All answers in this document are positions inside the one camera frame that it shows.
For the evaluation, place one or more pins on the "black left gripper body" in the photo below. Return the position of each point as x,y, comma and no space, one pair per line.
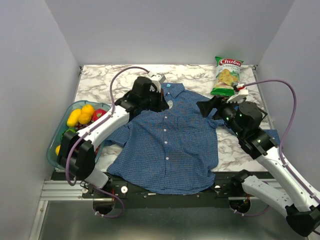
152,100

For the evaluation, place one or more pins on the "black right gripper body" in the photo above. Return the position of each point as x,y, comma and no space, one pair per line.
227,111

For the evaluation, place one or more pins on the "blue checked shirt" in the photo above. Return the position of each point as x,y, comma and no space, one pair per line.
172,152

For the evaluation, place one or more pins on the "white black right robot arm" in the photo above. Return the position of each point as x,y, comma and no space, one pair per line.
298,202

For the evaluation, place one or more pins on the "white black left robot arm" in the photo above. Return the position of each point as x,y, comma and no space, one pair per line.
77,149

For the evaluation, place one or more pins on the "black box with gold brooch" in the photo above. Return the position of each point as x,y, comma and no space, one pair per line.
264,114

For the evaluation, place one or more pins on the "green cassava chips bag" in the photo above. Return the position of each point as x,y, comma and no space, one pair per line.
227,74

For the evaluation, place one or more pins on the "orange fruit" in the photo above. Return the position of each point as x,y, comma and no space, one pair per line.
88,109
84,118

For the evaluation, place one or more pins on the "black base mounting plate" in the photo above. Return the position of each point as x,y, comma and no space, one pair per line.
129,196

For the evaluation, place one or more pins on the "yellow mango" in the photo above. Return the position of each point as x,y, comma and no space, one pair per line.
73,118

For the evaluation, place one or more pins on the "teal plastic fruit basket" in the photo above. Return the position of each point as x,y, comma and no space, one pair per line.
62,128

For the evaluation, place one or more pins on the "yellow pear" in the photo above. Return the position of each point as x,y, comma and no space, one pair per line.
57,150

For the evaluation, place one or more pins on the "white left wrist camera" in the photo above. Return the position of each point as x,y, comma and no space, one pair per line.
157,78

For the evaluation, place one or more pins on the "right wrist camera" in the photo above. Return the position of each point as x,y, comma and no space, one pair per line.
240,93

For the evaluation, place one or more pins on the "aluminium frame rail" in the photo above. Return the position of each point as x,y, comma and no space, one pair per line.
59,190

